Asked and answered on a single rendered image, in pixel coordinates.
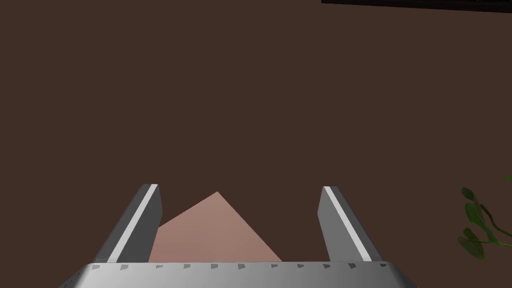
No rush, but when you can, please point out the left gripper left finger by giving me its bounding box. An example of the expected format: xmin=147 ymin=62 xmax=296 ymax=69
xmin=94 ymin=183 xmax=163 ymax=264

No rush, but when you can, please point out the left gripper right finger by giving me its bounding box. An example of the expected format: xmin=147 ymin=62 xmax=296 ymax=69
xmin=317 ymin=185 xmax=384 ymax=263

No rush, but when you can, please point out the black framed picture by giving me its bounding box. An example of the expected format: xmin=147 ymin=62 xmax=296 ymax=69
xmin=321 ymin=0 xmax=512 ymax=14

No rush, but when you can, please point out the green leafy plant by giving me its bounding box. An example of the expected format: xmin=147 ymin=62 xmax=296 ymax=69
xmin=457 ymin=175 xmax=512 ymax=262

